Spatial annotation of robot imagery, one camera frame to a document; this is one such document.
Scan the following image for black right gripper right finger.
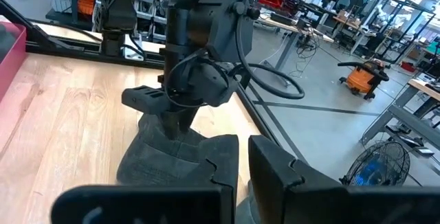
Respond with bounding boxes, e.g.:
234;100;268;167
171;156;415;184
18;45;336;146
247;134;440;224

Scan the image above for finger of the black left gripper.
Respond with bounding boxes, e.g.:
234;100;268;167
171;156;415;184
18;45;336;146
160;109;182;141
179;107;200;137

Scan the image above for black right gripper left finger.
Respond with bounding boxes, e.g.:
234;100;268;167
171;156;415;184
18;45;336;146
50;133;241;224

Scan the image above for dark grey baseball cap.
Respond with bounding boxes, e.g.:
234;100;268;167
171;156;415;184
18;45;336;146
236;181;262;224
115;113;241;188

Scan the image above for red plastic bin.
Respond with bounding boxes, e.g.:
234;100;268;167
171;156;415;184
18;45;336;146
0;20;28;102

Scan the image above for black floor fan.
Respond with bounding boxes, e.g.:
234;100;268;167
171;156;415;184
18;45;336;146
339;140;412;187

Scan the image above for orange shop vacuum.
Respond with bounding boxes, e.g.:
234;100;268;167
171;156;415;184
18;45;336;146
338;58;391;100

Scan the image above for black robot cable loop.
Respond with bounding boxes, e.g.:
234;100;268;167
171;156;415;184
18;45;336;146
235;9;306;100

